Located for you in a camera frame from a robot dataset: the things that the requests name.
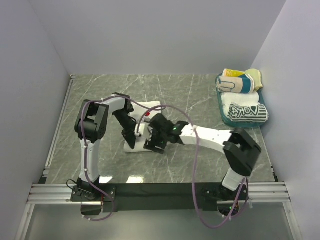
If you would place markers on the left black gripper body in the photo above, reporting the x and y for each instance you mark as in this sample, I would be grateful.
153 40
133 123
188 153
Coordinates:
129 127

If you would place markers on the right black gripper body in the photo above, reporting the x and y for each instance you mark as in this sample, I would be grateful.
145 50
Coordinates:
157 139

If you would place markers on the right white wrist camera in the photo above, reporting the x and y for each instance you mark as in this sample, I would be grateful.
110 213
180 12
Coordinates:
137 134

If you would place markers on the teal tray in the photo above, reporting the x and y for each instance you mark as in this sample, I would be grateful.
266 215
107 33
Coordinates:
225 108

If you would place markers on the yellow patterned rolled towel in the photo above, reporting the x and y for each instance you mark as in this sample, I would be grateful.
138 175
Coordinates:
233 73

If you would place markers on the pale yellow rolled towel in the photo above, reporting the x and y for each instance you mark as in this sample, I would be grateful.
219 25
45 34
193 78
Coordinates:
256 76

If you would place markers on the beige teal rolled towel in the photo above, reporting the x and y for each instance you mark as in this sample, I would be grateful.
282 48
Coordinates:
239 85

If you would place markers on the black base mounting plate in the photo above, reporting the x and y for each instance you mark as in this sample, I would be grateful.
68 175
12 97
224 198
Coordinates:
115 197

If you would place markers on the white terry towel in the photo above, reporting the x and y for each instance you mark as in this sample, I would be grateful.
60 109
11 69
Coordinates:
138 110

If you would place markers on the aluminium rail frame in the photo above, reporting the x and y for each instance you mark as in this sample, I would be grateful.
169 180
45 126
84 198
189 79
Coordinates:
50 215

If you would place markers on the black white striped rolled towel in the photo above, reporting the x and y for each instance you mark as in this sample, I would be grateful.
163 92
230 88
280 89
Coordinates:
248 114

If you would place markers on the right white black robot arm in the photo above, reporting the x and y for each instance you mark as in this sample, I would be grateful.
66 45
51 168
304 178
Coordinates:
239 148

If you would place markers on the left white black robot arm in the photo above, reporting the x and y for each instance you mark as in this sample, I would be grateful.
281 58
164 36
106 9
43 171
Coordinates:
91 126

